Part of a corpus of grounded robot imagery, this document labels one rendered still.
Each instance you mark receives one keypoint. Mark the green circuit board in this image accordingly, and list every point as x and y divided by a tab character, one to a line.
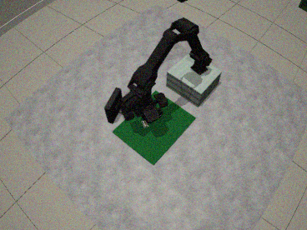
152	140

